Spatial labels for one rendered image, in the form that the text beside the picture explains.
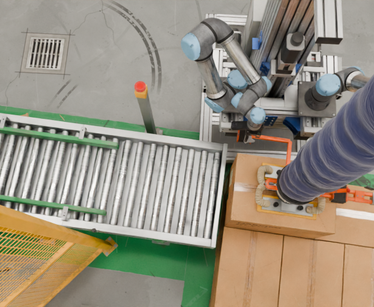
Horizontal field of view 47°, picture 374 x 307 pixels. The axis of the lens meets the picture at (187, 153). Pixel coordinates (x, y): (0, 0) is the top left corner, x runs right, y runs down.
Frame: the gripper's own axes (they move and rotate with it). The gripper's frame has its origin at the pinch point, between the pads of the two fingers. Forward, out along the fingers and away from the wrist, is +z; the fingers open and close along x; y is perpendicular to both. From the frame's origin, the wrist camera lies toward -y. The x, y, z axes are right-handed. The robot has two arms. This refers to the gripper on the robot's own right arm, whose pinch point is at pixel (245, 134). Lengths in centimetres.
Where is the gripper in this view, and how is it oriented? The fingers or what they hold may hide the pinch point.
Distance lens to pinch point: 247.0
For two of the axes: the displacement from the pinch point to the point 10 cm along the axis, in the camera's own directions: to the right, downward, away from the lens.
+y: 9.9, 1.4, -0.4
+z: 0.0, 2.6, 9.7
